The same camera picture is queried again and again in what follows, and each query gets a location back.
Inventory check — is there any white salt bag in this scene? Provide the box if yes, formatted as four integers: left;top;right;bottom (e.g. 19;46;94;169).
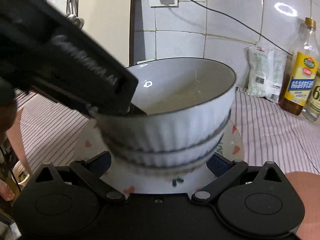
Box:
246;46;287;103

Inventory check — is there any white ribbed bowl front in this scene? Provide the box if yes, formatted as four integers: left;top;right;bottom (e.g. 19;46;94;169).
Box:
92;57;237;150

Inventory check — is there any person left hand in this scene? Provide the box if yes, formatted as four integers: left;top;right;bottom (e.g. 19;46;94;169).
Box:
0;78;17;144

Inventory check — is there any hanging metal ladle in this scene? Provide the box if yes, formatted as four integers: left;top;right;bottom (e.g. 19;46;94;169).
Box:
65;0;84;29

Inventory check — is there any white vinegar bottle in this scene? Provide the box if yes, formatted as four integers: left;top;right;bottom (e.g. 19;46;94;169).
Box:
302;69;320;122

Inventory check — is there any black power cable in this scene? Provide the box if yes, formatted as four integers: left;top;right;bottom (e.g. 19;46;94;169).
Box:
77;0;293;55

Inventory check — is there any pink bunny carrot plate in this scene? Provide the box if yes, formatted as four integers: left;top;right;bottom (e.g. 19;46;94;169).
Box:
75;118;245;198

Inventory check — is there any striped table cloth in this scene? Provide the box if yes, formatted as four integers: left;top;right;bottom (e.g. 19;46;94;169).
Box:
17;90;319;174

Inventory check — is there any white cutting board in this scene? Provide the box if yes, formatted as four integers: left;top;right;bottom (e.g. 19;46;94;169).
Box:
79;0;133;67

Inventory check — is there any cooking wine bottle yellow label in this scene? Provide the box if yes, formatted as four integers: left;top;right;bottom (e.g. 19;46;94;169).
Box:
278;17;319;115

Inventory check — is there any white ribbed bowl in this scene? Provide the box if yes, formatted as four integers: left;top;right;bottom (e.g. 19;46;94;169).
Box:
103;117;229;153
109;140;221;176
92;57;237;150

